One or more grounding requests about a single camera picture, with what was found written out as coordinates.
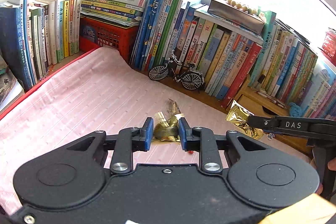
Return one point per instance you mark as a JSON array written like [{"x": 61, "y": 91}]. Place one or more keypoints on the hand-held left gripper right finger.
[{"x": 183, "y": 134}]

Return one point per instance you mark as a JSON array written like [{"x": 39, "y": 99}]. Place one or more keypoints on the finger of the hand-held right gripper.
[{"x": 278, "y": 124}]

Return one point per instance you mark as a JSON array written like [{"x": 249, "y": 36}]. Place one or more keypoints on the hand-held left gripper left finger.
[{"x": 148, "y": 134}]

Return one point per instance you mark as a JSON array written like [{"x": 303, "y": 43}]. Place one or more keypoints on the gold candy wrapper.
[
  {"x": 240, "y": 115},
  {"x": 168, "y": 130}
]

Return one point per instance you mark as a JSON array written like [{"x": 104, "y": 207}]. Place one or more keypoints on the row of thin series books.
[{"x": 288, "y": 61}]

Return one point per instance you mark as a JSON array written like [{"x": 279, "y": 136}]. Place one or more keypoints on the row of tall upright books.
[{"x": 210, "y": 56}]

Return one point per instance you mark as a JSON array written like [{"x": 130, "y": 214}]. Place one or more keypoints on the row of white yellow books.
[{"x": 39, "y": 29}]

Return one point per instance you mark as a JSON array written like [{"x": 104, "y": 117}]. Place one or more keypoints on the person's right hand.
[{"x": 332, "y": 165}]

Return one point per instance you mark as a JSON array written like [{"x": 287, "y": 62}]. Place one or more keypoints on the small red wrapper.
[{"x": 190, "y": 152}]

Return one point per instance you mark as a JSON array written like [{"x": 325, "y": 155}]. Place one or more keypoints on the blue yarn ball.
[{"x": 295, "y": 109}]

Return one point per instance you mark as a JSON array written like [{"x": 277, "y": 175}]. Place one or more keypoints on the marker pen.
[{"x": 270, "y": 98}]

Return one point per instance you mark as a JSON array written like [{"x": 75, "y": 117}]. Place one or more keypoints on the clear crinkled wrapper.
[{"x": 174, "y": 107}]

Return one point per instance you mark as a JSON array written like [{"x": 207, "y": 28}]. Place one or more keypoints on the wooden drawer organizer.
[{"x": 252, "y": 102}]

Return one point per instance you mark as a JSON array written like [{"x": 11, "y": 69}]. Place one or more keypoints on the tan wooden board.
[{"x": 302, "y": 211}]

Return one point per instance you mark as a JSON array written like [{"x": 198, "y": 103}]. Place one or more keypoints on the black miniature bicycle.
[{"x": 176, "y": 76}]

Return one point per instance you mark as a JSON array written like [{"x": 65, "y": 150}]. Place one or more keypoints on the pink striped cloth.
[{"x": 92, "y": 98}]

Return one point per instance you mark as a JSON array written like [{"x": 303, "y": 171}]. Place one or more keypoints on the red lattice plastic basket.
[{"x": 329, "y": 45}]

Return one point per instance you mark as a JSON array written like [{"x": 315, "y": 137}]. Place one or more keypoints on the red plastic crate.
[{"x": 110, "y": 35}]

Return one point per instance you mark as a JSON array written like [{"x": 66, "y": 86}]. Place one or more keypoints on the grey flat box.
[{"x": 231, "y": 19}]

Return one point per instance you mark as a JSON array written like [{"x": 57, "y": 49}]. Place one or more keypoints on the white flat book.
[{"x": 202, "y": 14}]

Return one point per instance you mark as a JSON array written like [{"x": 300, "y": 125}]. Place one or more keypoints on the stack of flat workbooks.
[{"x": 113, "y": 1}]

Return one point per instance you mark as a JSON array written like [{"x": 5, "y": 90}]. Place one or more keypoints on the stack of illustrated magazines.
[{"x": 9, "y": 87}]

